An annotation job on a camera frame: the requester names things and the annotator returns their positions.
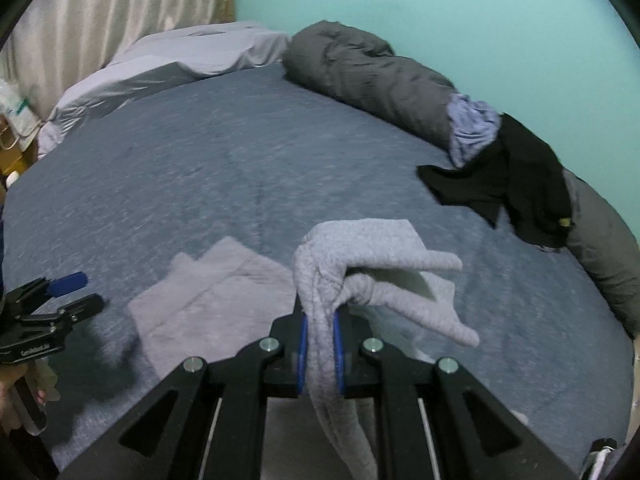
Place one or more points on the white plastic bag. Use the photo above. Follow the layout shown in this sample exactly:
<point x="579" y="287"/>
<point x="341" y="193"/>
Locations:
<point x="17" y="110"/>

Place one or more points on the black garment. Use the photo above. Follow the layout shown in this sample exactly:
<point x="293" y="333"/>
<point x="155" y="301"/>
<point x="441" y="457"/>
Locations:
<point x="525" y="180"/>

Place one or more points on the person's left hand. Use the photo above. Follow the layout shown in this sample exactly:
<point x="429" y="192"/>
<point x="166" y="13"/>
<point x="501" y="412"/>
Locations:
<point x="6" y="405"/>

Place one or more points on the pale blue crumpled cloth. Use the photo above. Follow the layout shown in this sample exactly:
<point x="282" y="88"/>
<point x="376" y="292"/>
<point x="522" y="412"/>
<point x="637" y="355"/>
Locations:
<point x="470" y="130"/>

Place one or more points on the cream curtain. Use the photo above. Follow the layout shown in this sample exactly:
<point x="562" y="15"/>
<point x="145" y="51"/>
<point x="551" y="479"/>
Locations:
<point x="100" y="10"/>

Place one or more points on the light grey pillow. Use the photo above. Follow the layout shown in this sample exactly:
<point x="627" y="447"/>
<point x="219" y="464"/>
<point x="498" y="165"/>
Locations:
<point x="200" y="45"/>

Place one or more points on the wooden furniture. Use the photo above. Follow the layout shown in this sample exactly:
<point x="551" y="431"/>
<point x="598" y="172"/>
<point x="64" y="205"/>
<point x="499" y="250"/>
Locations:
<point x="20" y="160"/>

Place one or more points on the dark grey rolled duvet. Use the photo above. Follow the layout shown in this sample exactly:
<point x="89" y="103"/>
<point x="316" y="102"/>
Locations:
<point x="360" y="70"/>

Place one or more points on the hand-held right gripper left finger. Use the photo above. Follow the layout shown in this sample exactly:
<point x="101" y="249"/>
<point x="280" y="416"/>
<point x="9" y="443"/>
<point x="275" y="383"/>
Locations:
<point x="301" y="355"/>

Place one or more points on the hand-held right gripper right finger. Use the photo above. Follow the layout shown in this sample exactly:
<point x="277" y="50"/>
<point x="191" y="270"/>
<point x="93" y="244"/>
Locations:
<point x="340" y="360"/>

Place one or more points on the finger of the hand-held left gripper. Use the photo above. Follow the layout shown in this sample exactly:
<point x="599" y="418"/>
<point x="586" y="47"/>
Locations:
<point x="67" y="284"/>
<point x="75" y="310"/>

